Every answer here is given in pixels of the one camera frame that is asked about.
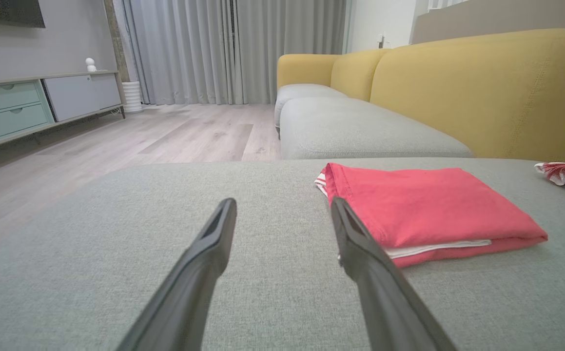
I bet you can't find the yellow sofa end backrest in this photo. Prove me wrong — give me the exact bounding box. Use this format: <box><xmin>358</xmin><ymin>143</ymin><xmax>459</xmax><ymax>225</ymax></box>
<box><xmin>277</xmin><ymin>54</ymin><xmax>341</xmax><ymax>91</ymax></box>

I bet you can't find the red jersey with white trim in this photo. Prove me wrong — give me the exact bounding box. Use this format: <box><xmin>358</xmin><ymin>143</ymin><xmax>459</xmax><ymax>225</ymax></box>
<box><xmin>314</xmin><ymin>162</ymin><xmax>548</xmax><ymax>269</ymax></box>

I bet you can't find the short grey sofa seat cushion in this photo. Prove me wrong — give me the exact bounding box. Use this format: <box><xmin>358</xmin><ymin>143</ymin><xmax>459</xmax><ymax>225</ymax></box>
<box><xmin>274</xmin><ymin>84</ymin><xmax>349</xmax><ymax>133</ymax></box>

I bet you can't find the shallow mint green drawer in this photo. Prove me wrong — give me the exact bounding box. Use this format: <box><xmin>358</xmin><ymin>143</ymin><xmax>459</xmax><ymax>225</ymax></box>
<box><xmin>0</xmin><ymin>81</ymin><xmax>41</xmax><ymax>113</ymax></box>

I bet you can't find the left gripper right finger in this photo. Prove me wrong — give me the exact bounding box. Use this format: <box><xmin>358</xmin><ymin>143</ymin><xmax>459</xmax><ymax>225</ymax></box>
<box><xmin>331</xmin><ymin>196</ymin><xmax>458</xmax><ymax>351</ymax></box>

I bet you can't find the narrow yellow sofa backrest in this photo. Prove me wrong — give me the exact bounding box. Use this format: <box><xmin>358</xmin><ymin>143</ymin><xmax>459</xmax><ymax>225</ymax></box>
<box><xmin>330</xmin><ymin>49</ymin><xmax>391</xmax><ymax>102</ymax></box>

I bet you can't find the pale grey cabinet door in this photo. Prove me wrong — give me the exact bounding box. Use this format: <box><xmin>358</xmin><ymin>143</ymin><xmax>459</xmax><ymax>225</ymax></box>
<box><xmin>43</xmin><ymin>74</ymin><xmax>122</xmax><ymax>122</ymax></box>

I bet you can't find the white ribbed cylinder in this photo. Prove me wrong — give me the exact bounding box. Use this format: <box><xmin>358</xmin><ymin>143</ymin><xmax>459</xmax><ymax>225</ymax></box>
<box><xmin>122</xmin><ymin>81</ymin><xmax>144</xmax><ymax>114</ymax></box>

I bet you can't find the low grey-green sideboard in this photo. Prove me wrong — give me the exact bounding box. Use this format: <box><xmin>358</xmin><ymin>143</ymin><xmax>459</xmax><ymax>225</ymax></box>
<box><xmin>0</xmin><ymin>71</ymin><xmax>126</xmax><ymax>156</ymax></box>

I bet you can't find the brown wooden pillar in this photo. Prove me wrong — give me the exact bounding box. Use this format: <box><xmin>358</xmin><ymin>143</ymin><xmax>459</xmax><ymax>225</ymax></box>
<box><xmin>103</xmin><ymin>0</ymin><xmax>131</xmax><ymax>83</ymax></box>

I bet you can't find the deep mint green drawer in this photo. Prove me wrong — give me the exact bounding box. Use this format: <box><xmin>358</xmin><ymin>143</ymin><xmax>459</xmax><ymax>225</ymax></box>
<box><xmin>0</xmin><ymin>103</ymin><xmax>49</xmax><ymax>138</ymax></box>

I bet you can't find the black wall television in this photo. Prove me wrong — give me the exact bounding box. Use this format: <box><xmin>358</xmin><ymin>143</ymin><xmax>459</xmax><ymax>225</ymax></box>
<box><xmin>0</xmin><ymin>0</ymin><xmax>46</xmax><ymax>28</ymax></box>

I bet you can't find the long grey sofa seat cushion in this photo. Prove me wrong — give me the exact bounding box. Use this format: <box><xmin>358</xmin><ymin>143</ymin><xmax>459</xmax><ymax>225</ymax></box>
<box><xmin>280</xmin><ymin>97</ymin><xmax>474</xmax><ymax>160</ymax></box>

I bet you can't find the wide yellow sofa backrest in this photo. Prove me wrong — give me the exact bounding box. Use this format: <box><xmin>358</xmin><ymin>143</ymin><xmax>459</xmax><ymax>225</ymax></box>
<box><xmin>370</xmin><ymin>28</ymin><xmax>565</xmax><ymax>164</ymax></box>

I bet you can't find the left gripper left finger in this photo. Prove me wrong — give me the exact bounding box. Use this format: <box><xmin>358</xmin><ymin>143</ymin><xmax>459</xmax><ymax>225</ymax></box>
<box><xmin>117</xmin><ymin>197</ymin><xmax>237</xmax><ymax>351</ymax></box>

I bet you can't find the large grey sofa ottoman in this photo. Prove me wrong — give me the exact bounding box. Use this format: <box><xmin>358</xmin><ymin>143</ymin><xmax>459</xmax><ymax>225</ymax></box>
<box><xmin>0</xmin><ymin>157</ymin><xmax>565</xmax><ymax>351</ymax></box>

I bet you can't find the grey pleated curtain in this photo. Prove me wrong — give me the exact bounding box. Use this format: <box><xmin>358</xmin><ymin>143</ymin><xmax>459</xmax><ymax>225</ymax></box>
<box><xmin>117</xmin><ymin>0</ymin><xmax>238</xmax><ymax>105</ymax></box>
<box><xmin>234</xmin><ymin>0</ymin><xmax>349</xmax><ymax>104</ymax></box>

